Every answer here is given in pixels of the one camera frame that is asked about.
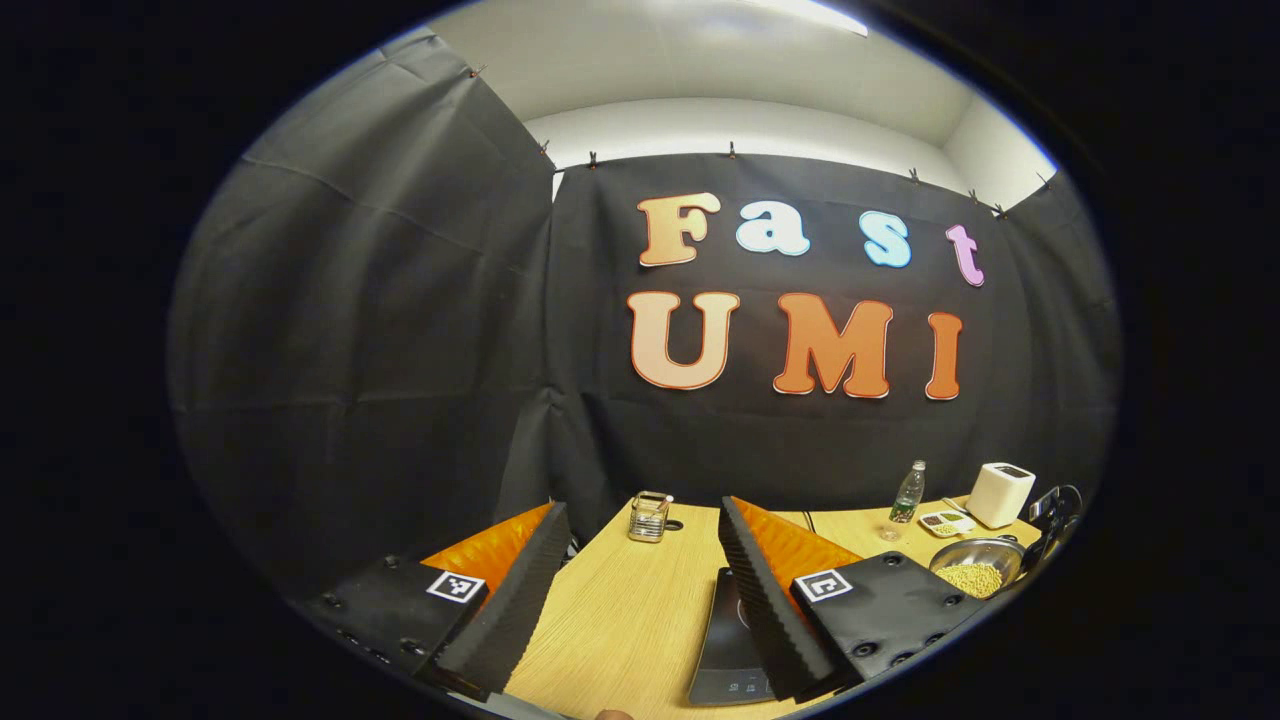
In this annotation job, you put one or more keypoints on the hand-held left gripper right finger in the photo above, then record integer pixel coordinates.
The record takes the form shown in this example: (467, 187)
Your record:
(765, 600)

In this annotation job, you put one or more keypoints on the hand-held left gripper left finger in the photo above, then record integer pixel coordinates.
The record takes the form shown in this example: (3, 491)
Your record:
(515, 600)

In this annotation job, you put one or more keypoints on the black induction cooktop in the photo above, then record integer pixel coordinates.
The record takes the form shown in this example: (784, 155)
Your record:
(725, 650)

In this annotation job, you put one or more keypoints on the white toaster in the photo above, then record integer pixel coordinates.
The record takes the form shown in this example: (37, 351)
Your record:
(998, 495)

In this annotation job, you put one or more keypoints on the white divided dish with beans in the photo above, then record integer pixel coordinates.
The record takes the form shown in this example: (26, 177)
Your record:
(945, 523)

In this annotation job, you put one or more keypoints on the pile of yellow soybeans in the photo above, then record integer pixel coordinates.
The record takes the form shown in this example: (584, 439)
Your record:
(968, 577)

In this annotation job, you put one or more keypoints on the clear plastic water bottle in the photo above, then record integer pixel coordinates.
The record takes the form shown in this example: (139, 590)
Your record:
(907, 495)

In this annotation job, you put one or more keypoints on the black backdrop cloth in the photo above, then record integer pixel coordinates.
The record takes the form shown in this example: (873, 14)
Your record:
(400, 350)

